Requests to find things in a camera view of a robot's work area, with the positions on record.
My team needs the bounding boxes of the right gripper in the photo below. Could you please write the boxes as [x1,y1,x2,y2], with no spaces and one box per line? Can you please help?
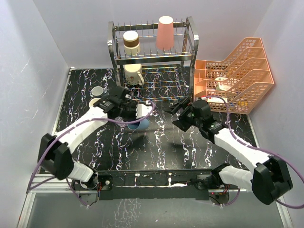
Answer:
[164,97,202,132]

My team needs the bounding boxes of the black mug white inside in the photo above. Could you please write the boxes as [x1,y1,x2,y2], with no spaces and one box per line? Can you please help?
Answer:
[89,98,102,112]

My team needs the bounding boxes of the light blue plastic cup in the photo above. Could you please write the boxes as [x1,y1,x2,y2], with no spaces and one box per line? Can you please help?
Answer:
[127,118,150,131]

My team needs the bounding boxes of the grey-blue mug with handle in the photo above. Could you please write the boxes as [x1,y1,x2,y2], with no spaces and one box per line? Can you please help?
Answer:
[91,86,108,98]

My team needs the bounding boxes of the cream ceramic mug green inside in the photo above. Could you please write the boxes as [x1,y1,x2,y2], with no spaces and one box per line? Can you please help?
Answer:
[123,64,144,86]

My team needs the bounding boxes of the tall pink plastic cup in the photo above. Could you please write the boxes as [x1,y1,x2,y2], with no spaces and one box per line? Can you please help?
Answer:
[156,16,174,51]

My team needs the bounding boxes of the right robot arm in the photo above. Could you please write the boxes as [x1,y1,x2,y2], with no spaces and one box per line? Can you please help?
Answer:
[165,97,293,205]

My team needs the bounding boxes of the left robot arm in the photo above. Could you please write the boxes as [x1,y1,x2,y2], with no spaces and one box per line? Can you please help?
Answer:
[38,86,138,190]

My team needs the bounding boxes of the steel two-tier dish rack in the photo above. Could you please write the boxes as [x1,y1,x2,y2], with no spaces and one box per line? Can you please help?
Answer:
[107,16,199,101]

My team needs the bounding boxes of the items in organizer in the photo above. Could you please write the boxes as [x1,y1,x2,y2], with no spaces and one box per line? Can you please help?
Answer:
[194,75,249,106]

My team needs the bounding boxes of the cream and brown cup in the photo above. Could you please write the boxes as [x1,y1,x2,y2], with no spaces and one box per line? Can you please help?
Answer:
[123,30,141,57]

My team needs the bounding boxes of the orange plastic file organizer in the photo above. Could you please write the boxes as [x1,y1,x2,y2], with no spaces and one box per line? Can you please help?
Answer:
[193,37,274,114]

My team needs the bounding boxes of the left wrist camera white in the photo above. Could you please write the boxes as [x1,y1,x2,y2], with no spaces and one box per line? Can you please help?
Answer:
[135,101,152,119]

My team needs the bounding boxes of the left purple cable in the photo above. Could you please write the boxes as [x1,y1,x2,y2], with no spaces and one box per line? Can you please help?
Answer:
[26,101,156,207]

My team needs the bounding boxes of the purple cable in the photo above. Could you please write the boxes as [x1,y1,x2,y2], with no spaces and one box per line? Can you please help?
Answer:
[201,96,304,209]
[26,101,156,207]

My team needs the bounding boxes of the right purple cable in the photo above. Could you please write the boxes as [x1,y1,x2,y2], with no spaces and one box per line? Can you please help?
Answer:
[201,96,304,209]

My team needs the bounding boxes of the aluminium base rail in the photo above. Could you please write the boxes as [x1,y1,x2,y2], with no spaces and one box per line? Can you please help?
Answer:
[18,171,293,228]

